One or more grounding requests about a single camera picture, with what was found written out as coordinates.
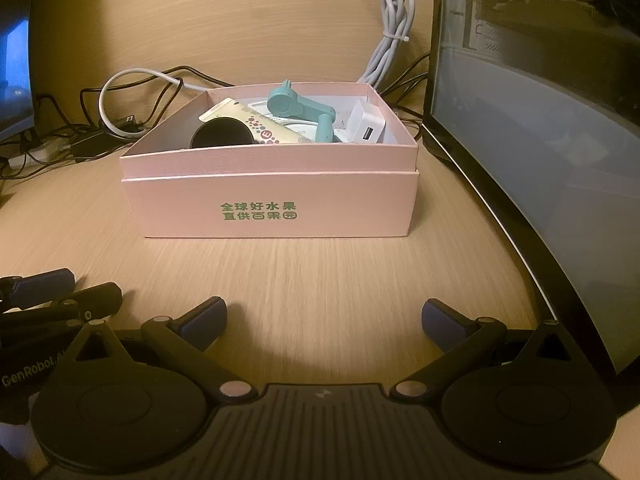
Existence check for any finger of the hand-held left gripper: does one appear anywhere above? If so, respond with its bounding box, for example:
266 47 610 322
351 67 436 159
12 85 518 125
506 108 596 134
0 282 124 347
0 268 76 312

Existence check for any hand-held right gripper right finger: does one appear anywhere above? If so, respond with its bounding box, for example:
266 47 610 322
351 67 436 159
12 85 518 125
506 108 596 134
391 298 572 403

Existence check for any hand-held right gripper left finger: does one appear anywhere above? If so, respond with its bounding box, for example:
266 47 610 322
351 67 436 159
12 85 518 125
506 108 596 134
74 296 252 402

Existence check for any pink cardboard box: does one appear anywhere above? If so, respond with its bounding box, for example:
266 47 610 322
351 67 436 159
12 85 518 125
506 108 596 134
119 82 420 239

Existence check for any cream tube white cap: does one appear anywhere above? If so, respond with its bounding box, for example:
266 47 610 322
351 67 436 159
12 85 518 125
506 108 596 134
199 97 281 146

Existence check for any white power adapter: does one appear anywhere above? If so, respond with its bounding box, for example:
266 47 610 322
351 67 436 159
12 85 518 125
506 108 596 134
334 100 389 144

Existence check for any teal plastic tool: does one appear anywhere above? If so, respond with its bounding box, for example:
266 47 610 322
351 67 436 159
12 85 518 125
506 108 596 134
266 80 337 144

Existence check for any black power brick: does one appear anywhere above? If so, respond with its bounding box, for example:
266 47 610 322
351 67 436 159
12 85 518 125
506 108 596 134
69 130 127 162

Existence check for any computer monitor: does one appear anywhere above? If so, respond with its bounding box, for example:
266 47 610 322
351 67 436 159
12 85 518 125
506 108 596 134
0 10 39 144

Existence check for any computer case glass panel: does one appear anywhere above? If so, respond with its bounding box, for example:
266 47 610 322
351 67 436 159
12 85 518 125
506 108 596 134
422 0 640 377

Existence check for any white looped cable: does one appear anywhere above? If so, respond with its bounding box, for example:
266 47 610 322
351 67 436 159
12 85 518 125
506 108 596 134
98 67 207 139

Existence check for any bundled white cable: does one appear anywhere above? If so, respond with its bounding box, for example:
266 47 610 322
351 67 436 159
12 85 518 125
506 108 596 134
356 0 417 87

